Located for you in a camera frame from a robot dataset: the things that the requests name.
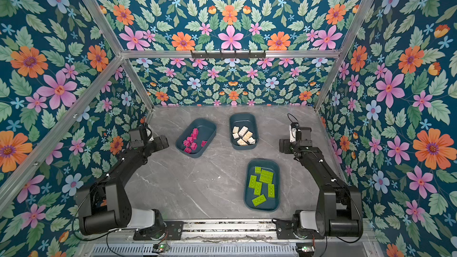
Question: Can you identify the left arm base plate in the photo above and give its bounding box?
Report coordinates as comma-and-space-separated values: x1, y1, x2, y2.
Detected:
133, 221, 184, 241

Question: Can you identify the right teal bin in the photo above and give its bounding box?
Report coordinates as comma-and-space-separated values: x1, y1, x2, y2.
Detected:
243, 159, 280, 212

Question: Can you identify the teal bin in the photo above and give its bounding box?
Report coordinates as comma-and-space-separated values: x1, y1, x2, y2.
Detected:
229, 113, 259, 151
175, 118, 217, 158
243, 159, 280, 212

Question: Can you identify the green long brick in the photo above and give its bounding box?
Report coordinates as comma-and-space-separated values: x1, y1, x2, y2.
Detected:
248, 175, 257, 189
267, 183, 276, 199
252, 195, 267, 207
260, 170, 274, 178
253, 182, 263, 196

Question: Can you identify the cream long brick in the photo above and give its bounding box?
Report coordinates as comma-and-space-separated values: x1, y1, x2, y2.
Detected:
242, 131, 253, 142

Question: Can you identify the middle teal bin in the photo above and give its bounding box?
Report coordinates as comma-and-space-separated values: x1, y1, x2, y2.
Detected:
229, 113, 259, 151

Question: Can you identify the white long brick top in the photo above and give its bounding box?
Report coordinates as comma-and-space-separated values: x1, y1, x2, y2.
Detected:
237, 139, 248, 146

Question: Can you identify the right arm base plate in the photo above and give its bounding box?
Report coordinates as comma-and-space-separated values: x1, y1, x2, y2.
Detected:
271, 219, 324, 240

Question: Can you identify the white long brick bottom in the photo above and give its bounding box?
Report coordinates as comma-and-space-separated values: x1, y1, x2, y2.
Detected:
238, 126, 249, 137

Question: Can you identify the left teal bin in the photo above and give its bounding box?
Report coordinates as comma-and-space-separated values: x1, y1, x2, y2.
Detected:
175, 118, 217, 158

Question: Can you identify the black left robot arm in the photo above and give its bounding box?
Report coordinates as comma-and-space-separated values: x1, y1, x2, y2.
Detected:
76, 135, 169, 236

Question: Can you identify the white long brick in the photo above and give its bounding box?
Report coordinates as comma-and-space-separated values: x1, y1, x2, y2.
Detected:
238, 126, 249, 137
237, 139, 248, 146

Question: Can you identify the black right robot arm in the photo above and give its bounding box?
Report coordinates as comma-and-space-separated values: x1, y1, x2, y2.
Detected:
279, 139, 364, 241

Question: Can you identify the black bracket on rail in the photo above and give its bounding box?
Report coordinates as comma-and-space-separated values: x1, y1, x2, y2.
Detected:
190, 50, 267, 59

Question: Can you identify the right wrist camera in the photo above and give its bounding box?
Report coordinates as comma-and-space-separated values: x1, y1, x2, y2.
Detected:
289, 122, 312, 145

